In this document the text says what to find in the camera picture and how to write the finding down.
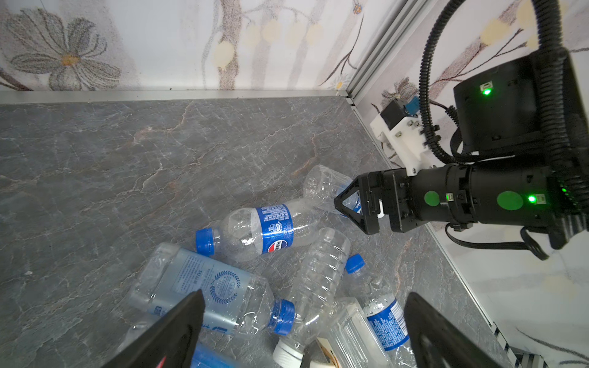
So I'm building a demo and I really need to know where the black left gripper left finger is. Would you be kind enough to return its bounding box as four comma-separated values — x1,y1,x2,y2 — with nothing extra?
104,290,206,367

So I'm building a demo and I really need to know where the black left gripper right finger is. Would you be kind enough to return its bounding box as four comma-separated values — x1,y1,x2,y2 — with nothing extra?
404,291,492,368

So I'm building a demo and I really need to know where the pepsi label clear bottle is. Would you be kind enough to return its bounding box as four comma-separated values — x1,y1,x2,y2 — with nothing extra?
195,199,323,262

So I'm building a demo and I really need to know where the clear blue label bottle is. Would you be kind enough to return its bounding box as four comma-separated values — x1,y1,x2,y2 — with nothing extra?
303,165,352,215

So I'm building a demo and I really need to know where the blue label water bottle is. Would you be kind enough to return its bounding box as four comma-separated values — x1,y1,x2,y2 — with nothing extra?
344,254,416,367

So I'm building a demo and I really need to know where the ribbed clear bottle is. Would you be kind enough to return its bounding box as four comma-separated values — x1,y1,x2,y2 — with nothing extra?
272,228,351,367

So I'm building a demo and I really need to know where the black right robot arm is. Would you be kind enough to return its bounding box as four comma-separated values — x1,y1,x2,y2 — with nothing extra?
334,1,588,261

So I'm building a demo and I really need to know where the square clear blue cap bottle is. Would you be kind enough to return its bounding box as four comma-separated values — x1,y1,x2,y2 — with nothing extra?
127,243,295,337

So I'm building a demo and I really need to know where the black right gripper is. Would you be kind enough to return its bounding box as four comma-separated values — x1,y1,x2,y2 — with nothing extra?
333,167,415,236

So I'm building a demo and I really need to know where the pink label blue bottle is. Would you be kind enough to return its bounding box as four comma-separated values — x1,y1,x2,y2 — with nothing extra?
114,318,244,368

